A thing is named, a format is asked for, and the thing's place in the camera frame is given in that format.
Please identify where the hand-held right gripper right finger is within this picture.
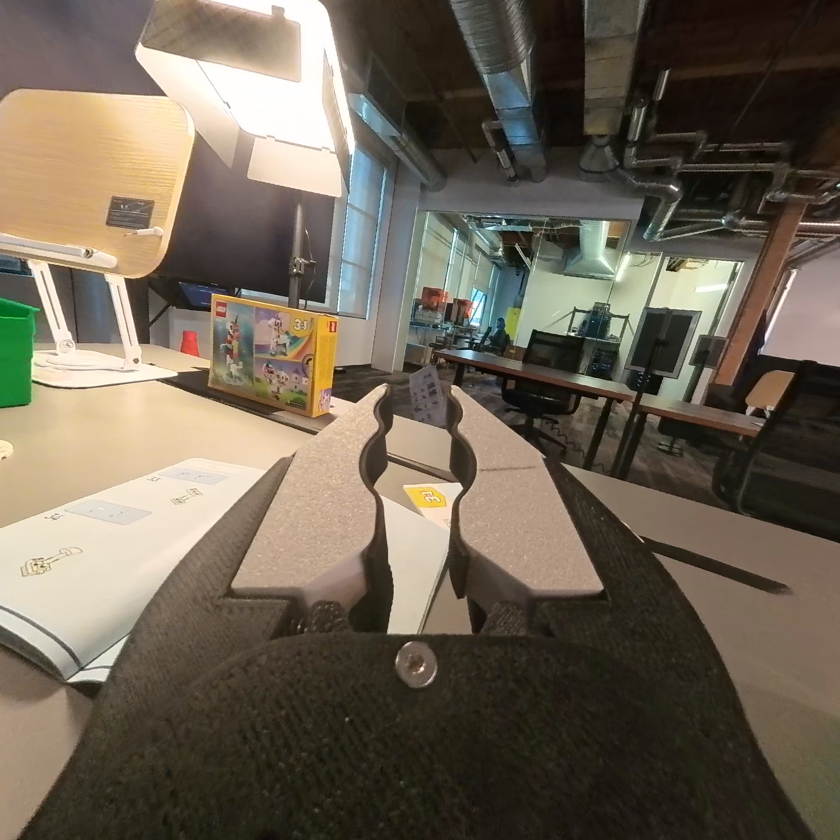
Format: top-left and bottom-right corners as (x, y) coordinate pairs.
(448, 385), (605, 621)

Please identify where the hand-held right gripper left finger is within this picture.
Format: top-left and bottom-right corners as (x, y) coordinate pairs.
(231, 384), (395, 621)

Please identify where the green plastic bin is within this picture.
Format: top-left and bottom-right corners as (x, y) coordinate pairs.
(0, 297), (34, 409)

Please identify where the yellow lego box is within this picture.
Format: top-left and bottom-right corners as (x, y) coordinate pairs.
(208, 294), (340, 418)

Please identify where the lego instruction booklet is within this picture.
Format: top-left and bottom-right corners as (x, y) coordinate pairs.
(0, 457), (463, 683)

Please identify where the long brown table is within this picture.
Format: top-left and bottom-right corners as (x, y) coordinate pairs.
(433, 348), (634, 473)

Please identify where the small printed paper card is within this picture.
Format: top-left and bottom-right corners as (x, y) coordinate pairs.
(408, 366), (450, 424)

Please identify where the black office chair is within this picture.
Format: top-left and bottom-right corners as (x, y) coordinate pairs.
(502, 329), (585, 454)

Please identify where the black strip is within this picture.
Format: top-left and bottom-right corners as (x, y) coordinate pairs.
(646, 538), (791, 595)

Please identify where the metal equipment rack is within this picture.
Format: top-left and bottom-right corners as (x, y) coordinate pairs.
(571, 303), (631, 378)

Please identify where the short brown table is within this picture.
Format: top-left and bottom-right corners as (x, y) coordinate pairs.
(640, 397), (765, 441)

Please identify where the black panel on stand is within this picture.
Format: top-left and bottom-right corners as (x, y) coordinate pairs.
(623, 307), (700, 395)

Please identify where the dark tilted screen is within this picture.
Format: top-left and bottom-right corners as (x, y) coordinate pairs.
(177, 281), (231, 309)

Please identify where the black light stand pole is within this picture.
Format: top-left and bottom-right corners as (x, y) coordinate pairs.
(287, 197), (316, 309)

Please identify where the black mesh chair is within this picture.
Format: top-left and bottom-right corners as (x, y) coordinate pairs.
(712, 361), (840, 519)

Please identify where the metal vent hood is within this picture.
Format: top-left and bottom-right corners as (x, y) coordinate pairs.
(563, 220), (618, 280)

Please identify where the tan wooden chair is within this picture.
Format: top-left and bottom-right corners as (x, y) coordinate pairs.
(745, 369), (798, 417)

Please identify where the wooden book stand white base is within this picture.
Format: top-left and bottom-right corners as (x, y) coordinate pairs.
(0, 88), (196, 388)

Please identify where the studio light panel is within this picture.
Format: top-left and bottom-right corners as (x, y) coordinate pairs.
(134, 0), (358, 198)

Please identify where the wooden post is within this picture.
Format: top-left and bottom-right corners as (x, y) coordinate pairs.
(712, 200), (808, 388)

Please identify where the round silver ventilation duct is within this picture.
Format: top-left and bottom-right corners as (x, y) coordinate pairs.
(449, 0), (549, 185)

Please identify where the rectangular silver ventilation duct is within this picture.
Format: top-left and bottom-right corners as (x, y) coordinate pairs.
(584, 0), (657, 132)

